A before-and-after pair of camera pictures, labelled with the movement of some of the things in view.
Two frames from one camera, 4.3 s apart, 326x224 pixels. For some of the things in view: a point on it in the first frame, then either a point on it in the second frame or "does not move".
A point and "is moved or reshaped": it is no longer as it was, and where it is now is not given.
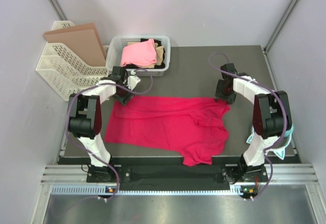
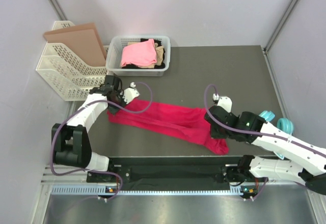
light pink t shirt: x=141 y=53 does not move
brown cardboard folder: x=84 y=39 does not move
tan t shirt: x=159 y=52 does not move
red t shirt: x=195 y=127 is moved or reshaped
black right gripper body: x=225 y=94 -> x=219 y=133
